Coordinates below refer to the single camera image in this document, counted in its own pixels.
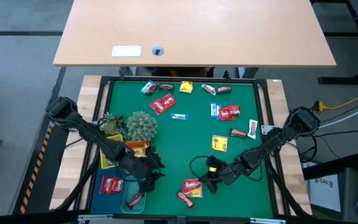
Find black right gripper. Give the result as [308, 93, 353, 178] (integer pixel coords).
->
[198, 161, 250, 195]

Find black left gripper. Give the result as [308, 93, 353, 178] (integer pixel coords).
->
[119, 145, 167, 194]

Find red Skittles bag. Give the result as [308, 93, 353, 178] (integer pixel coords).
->
[183, 179, 203, 195]
[149, 98, 167, 116]
[111, 177, 125, 195]
[227, 105, 241, 117]
[99, 175, 114, 195]
[161, 93, 178, 110]
[218, 107, 234, 121]

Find yellow candy bag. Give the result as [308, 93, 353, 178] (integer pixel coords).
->
[132, 146, 147, 158]
[182, 179, 204, 198]
[211, 134, 229, 153]
[179, 80, 194, 94]

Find white PayDay candy bar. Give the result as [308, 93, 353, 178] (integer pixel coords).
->
[201, 83, 217, 96]
[247, 119, 259, 140]

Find orange plastic basket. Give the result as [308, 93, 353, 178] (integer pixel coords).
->
[125, 139, 151, 159]

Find teal plastic tray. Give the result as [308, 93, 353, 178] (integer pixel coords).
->
[120, 174, 148, 215]

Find green table mat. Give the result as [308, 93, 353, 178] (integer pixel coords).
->
[106, 80, 275, 218]

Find pale green potted succulent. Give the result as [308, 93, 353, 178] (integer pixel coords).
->
[126, 111, 159, 142]

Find yellow plastic basket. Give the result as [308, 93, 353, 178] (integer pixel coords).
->
[99, 133, 125, 170]

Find dark blue plastic tray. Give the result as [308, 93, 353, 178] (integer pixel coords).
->
[90, 167, 126, 215]

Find dark green spiky plant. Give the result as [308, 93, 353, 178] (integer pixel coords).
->
[102, 111, 127, 137]

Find white labelled box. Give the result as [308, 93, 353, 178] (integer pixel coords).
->
[303, 161, 346, 213]

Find black hazard striped ramp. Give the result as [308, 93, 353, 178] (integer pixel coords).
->
[11, 119, 70, 215]

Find white desk cover plate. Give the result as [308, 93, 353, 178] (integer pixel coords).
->
[111, 45, 143, 58]

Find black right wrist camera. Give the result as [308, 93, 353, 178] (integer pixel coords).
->
[204, 155, 227, 175]

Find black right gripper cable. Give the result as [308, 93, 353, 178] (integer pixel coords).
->
[189, 154, 213, 180]

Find silver metal bracket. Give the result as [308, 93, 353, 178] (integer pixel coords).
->
[260, 124, 284, 136]
[249, 217, 287, 224]
[77, 213, 114, 224]

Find black left arm cable sleeve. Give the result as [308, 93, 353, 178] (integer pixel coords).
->
[53, 146, 103, 212]

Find black arm cable sleeve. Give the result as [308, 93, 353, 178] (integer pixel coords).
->
[53, 146, 103, 212]
[264, 155, 311, 218]

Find black right arm cable sleeve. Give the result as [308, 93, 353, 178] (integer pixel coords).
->
[264, 155, 311, 218]

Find black metal table frame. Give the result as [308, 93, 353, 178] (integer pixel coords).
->
[73, 74, 293, 218]

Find black power cables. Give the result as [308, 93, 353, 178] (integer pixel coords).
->
[293, 105, 358, 164]

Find white cable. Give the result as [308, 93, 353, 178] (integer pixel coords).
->
[318, 102, 358, 129]

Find yellow power cable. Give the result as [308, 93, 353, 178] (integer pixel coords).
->
[314, 96, 358, 113]

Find black desk leg frame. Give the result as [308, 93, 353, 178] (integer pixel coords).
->
[311, 0, 358, 85]

